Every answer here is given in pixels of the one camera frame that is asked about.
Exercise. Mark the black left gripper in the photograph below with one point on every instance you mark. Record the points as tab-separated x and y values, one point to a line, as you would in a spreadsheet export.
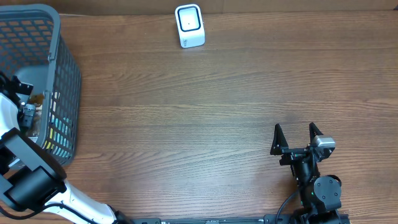
28	111

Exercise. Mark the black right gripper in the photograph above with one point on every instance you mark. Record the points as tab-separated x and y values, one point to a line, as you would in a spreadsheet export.
291	154

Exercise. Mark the beige Pantree snack bag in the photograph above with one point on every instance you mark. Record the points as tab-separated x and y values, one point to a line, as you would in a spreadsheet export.
35	105

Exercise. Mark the teal snack packet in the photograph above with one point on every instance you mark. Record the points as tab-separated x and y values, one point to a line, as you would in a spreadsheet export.
58	144

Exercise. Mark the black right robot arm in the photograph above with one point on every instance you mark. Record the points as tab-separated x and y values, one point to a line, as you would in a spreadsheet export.
320	196

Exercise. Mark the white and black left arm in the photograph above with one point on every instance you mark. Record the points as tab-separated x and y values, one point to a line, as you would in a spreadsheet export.
31	179

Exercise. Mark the white barcode scanner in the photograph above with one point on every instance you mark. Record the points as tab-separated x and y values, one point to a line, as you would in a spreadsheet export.
190	26

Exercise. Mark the dark grey plastic basket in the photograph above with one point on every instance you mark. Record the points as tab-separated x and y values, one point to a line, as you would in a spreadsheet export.
33	50

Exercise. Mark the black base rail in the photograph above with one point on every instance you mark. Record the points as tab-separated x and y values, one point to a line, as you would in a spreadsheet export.
266	219

